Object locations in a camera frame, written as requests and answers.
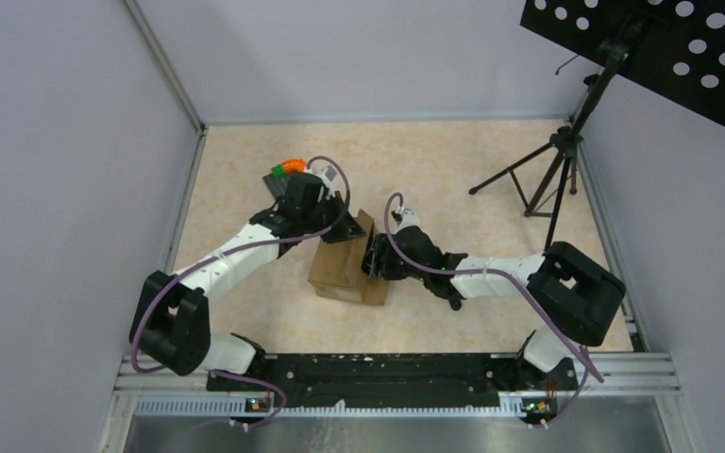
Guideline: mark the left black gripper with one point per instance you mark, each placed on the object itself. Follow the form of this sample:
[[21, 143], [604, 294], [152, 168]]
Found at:
[[346, 227]]

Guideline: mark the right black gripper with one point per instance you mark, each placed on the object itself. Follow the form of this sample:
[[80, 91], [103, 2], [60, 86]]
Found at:
[[373, 264]]

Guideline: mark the brown cardboard express box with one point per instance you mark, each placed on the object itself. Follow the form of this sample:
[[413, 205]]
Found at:
[[337, 269]]

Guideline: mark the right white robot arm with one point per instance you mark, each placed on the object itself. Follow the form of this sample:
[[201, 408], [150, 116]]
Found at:
[[576, 298]]

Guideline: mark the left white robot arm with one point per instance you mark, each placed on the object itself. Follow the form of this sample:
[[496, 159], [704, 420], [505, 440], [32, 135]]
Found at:
[[172, 322]]

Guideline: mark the black tripod stand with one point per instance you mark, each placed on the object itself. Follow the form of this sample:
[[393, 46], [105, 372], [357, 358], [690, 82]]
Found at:
[[561, 174]]

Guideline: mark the black perforated stand tray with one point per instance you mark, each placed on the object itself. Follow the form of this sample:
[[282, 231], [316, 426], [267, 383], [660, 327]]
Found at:
[[676, 48]]

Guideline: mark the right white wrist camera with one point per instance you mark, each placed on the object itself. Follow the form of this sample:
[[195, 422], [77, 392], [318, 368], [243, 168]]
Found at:
[[405, 218]]

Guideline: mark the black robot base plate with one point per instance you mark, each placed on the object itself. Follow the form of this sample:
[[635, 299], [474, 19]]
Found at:
[[408, 381]]

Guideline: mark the grey slotted cable duct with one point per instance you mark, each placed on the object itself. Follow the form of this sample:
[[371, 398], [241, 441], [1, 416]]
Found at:
[[240, 407]]

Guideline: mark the aluminium frame rail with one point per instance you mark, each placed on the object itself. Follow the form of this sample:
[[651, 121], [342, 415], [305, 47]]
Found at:
[[163, 64]]

